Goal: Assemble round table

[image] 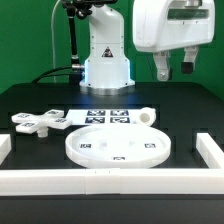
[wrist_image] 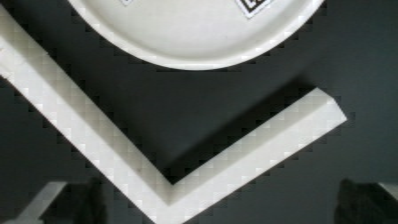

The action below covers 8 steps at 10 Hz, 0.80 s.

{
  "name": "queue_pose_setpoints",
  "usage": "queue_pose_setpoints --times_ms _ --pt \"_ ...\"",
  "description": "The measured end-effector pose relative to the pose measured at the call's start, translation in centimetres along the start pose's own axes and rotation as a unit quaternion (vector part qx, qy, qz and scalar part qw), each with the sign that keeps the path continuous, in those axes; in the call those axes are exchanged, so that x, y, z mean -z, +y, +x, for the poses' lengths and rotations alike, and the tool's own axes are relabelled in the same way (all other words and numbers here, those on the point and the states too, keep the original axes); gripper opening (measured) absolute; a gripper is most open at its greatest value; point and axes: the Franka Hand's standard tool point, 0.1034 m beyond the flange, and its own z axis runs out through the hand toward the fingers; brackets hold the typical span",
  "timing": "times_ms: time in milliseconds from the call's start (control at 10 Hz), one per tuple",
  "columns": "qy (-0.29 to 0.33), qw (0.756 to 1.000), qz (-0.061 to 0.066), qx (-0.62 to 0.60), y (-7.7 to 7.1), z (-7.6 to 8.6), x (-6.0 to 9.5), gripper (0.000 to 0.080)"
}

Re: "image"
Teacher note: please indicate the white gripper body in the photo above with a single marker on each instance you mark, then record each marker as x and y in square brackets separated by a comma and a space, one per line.
[160, 25]

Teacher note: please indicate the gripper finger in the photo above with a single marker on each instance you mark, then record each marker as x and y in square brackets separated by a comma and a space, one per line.
[188, 64]
[161, 60]

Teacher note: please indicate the white round table top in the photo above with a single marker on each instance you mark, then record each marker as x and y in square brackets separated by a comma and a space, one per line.
[124, 146]

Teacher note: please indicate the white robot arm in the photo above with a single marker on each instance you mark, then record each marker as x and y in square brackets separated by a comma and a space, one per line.
[107, 70]

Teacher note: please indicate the white marker sheet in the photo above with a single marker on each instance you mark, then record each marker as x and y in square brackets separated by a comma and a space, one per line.
[102, 116]

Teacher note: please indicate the white U-shaped fence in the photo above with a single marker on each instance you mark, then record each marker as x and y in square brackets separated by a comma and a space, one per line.
[208, 180]

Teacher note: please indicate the white cross-shaped table base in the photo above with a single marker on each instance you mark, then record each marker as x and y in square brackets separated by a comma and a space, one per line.
[40, 124]

